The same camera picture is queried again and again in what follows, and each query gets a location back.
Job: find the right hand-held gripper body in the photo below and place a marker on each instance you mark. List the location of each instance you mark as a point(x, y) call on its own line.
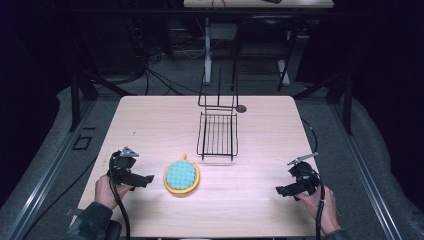
point(304, 173)

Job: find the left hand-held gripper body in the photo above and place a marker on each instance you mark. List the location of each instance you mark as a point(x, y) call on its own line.
point(120, 164)

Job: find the person's right hand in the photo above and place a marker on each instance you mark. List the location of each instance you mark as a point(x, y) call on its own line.
point(322, 208)

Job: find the person's left hand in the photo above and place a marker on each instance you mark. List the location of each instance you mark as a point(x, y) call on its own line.
point(106, 193)

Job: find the yellow round brush teal sponge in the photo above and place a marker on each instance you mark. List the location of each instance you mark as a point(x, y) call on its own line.
point(181, 176)

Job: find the dark padded seat edge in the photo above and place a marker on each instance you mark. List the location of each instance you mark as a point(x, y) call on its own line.
point(113, 230)

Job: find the black metal stand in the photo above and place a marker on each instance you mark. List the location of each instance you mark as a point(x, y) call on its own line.
point(346, 100)
point(80, 96)

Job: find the dark round disc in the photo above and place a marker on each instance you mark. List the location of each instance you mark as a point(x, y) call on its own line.
point(240, 108)

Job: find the black chair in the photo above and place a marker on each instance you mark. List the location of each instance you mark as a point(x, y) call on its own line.
point(263, 43)

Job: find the white desk with white legs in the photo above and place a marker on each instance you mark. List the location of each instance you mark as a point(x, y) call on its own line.
point(208, 50)

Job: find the orange object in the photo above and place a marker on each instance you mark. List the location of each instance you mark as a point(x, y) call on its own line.
point(218, 4)

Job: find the aluminium rail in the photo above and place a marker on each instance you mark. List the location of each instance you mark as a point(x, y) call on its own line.
point(46, 173)
point(365, 173)

